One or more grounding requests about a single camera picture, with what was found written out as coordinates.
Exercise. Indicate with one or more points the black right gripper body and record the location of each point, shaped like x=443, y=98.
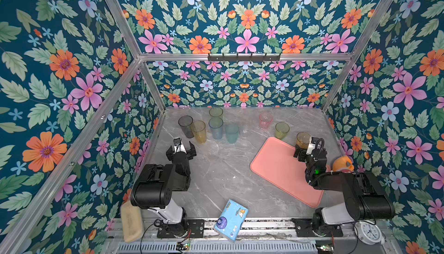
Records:
x=300, y=153

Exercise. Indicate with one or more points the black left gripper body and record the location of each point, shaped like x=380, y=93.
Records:
x=189, y=150

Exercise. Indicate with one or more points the yellow plastic cup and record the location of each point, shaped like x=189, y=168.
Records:
x=199, y=131

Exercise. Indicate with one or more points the dark grey plastic cup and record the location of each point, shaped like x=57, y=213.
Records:
x=185, y=122

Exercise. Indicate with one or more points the pink plastic tray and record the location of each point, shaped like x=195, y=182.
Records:
x=275, y=162

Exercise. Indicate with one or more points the blue transparent cup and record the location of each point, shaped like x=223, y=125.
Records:
x=216, y=127

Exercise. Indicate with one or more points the light green tall cup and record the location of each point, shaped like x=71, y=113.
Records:
x=216, y=112

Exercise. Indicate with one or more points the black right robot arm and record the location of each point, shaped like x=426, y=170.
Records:
x=365, y=201

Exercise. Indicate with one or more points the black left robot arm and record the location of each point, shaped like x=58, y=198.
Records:
x=153, y=189

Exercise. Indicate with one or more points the amber short cup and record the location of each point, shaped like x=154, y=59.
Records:
x=303, y=140

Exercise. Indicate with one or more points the orange fish plush toy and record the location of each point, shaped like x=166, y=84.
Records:
x=343, y=164

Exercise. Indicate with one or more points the green short cup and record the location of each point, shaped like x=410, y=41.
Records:
x=281, y=130

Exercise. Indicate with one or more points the teal frosted cup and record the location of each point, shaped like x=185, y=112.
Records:
x=232, y=132

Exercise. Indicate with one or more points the pink transparent cup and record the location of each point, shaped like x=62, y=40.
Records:
x=266, y=120

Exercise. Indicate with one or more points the beige sponge block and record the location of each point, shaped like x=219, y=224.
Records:
x=132, y=222

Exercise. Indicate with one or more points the blue tissue pack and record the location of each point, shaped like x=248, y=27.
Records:
x=231, y=219

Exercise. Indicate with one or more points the white alarm clock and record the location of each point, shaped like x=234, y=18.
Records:
x=368, y=233

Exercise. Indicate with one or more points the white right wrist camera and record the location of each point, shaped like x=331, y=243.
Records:
x=312, y=145

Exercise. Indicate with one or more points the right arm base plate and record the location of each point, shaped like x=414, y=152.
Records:
x=307, y=228

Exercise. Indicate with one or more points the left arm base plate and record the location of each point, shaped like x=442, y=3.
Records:
x=191, y=228

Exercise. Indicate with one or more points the black hook rail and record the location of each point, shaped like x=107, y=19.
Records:
x=244, y=57

